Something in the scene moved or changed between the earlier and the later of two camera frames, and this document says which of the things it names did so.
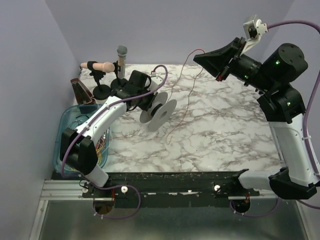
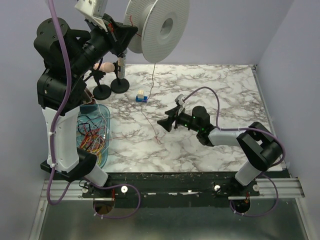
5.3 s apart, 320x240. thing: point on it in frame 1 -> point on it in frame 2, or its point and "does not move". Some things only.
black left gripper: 146,100 -> 114,38
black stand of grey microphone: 118,83 does not move
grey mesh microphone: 122,51 does not move
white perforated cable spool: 159,112 -> 161,24
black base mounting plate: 167,189 does not move
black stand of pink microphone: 101,92 does not move
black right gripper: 235,59 -> 175,120
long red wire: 189,93 -> 150,90
